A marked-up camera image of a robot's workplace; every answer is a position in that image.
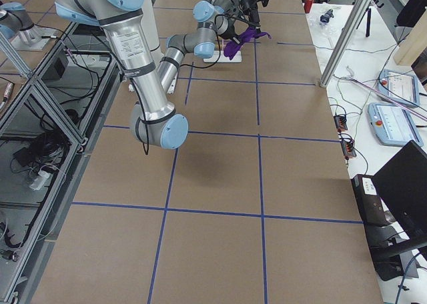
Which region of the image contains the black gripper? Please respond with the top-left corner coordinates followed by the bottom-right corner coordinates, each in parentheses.
top-left (243, 0), bottom-right (260, 27)

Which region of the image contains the purple towel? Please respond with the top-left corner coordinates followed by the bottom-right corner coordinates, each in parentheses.
top-left (224, 27), bottom-right (272, 60)

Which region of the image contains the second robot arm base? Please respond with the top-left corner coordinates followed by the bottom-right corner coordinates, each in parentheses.
top-left (1, 2), bottom-right (59, 51)

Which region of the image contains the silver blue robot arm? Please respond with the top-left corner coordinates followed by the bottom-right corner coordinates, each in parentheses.
top-left (55, 0), bottom-right (269, 149)

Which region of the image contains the white towel rack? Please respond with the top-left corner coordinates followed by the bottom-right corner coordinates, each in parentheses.
top-left (203, 39), bottom-right (242, 63)

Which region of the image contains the small blue black tool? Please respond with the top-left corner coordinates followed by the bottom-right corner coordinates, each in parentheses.
top-left (320, 9), bottom-right (334, 25)

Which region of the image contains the black tripod leg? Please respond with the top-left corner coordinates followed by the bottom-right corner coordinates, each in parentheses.
top-left (365, 8), bottom-right (372, 37)

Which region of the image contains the pink rod on table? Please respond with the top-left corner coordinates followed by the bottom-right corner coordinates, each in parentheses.
top-left (346, 77), bottom-right (427, 118)

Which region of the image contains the upper orange connector box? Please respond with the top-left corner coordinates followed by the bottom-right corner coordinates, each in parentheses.
top-left (334, 115), bottom-right (348, 133)

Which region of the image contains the orange connector box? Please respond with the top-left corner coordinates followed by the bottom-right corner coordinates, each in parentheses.
top-left (334, 115), bottom-right (348, 133)
top-left (340, 138), bottom-right (357, 160)

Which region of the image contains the wooden beam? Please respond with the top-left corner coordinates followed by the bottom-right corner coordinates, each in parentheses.
top-left (394, 11), bottom-right (426, 66)

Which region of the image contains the lower orange connector box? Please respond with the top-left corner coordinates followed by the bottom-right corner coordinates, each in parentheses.
top-left (340, 138), bottom-right (357, 160)

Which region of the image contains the upper teach pendant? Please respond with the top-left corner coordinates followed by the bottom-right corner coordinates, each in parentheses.
top-left (378, 69), bottom-right (420, 107)

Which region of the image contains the teach pendant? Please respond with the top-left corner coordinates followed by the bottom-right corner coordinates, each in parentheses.
top-left (378, 69), bottom-right (420, 107)
top-left (368, 103), bottom-right (424, 147)

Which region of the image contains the lower teach pendant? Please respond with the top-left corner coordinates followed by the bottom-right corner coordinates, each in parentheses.
top-left (368, 103), bottom-right (424, 147)

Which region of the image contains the black laptop computer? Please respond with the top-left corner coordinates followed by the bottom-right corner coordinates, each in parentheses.
top-left (351, 139), bottom-right (427, 228)

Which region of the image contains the black monitor stand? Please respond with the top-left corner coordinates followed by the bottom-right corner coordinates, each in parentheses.
top-left (364, 225), bottom-right (426, 281)

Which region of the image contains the white pedestal column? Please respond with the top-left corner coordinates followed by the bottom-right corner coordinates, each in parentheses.
top-left (127, 0), bottom-right (181, 95)

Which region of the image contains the aluminium frame post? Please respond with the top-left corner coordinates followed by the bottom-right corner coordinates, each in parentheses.
top-left (320, 0), bottom-right (370, 88)

